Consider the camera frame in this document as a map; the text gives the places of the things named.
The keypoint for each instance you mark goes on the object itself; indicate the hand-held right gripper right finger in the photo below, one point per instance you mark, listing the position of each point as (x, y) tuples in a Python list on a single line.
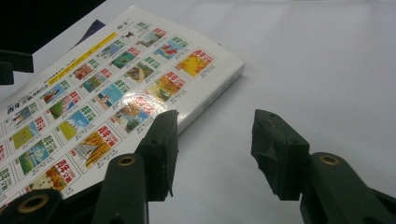
[(280, 155)]

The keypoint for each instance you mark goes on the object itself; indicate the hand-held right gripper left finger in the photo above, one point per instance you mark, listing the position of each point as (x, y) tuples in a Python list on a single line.
[(155, 161)]

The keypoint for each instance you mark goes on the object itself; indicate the white book with picture grid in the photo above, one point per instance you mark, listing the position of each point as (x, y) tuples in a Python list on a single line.
[(124, 77)]

